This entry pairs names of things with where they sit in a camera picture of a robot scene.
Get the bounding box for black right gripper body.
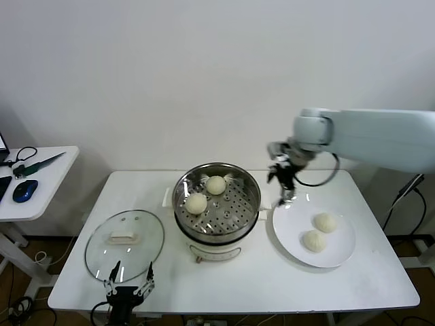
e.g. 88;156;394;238
275;151;309;187

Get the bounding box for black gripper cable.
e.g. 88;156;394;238
295;152;341;187
90;300;113;326

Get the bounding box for black smartphone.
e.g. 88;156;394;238
0;175;13;201

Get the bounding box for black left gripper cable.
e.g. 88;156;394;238
90;300;113;326

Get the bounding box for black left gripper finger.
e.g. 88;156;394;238
103;260;122;297
135;261;156;297

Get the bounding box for black floor cables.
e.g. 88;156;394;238
0;295;57;326

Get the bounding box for white power cable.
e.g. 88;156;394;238
380;173;425;218

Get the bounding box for black power cable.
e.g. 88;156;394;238
382;188;428;235

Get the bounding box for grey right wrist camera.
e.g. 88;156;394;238
266;139;290;160

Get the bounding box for round glass pot lid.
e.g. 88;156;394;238
84;209;166;282

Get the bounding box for white electric cooker base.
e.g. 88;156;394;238
162;187;272;265

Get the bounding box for black power adapter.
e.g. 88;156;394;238
396;173;424;198

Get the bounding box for stainless steel steamer basket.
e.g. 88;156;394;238
172;162;263;244

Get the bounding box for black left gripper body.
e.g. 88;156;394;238
105;287;145;326

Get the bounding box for blue computer mouse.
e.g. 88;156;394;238
12;179;39;204

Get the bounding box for black looped cable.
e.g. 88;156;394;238
0;146;38;168

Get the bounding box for laptop computer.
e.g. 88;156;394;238
0;134;10;163

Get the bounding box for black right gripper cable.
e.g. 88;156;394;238
295;152;341;187

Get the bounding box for white side table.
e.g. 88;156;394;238
0;145;80;300

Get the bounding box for white steamed baozi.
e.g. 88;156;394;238
205;175;227;196
184;193;208;215
313;212;338;234
300;230;328;254

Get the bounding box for white round plate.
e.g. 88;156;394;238
271;193;357;269

